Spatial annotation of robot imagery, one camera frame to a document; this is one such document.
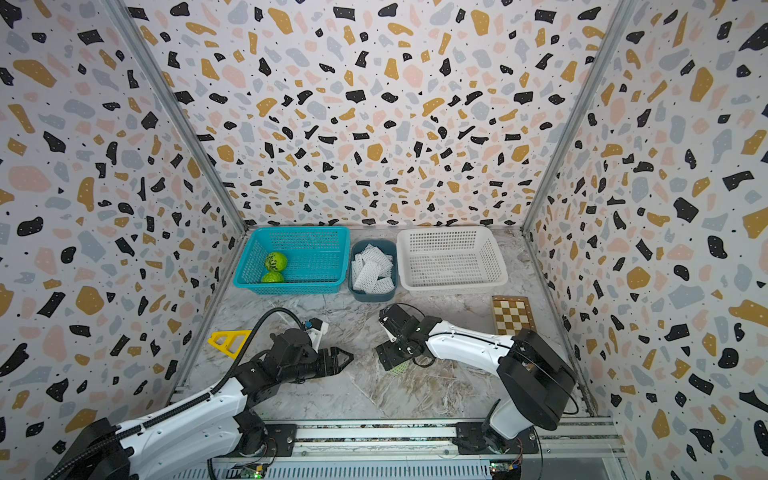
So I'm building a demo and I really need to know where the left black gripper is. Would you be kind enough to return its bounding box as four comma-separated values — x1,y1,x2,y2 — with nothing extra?
280,346,356,386

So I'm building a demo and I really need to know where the green custard apple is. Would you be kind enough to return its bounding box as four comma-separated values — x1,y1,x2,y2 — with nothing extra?
264,252,288,273
261,271,285,284

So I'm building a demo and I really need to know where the white foam net sleeve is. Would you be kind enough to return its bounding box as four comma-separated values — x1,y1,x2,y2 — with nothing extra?
388,359,414,375

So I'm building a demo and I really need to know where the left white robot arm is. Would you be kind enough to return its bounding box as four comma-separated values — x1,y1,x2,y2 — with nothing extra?
48,329,354,479

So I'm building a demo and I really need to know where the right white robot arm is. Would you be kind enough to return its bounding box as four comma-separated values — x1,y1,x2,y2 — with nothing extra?
376,304,578,454

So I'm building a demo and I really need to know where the pile of white foam nets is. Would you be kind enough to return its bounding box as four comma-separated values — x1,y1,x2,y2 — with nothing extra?
351,243,396,296

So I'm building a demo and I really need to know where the white plastic basket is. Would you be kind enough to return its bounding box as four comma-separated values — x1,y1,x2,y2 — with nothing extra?
396,227,508,296

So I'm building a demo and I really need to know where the dark teal small bin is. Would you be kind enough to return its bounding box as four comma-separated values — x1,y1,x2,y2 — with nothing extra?
348,239,398,303

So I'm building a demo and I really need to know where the wooden chessboard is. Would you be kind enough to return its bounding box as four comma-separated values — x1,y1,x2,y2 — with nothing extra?
491,295,537,336

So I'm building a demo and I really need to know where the teal plastic basket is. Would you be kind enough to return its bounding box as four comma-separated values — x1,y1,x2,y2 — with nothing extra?
233,226,350,295

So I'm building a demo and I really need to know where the yellow triangular plastic piece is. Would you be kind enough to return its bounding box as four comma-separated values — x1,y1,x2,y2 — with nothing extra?
207,330,251,359

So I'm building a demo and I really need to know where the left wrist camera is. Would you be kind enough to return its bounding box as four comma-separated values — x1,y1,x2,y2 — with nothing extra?
304,318,328,351

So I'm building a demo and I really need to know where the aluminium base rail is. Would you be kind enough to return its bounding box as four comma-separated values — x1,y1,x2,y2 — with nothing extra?
116,418,628,480

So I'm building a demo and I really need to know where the black corrugated cable conduit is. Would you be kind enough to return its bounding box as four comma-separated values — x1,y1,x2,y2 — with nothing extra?
44,307,307,480

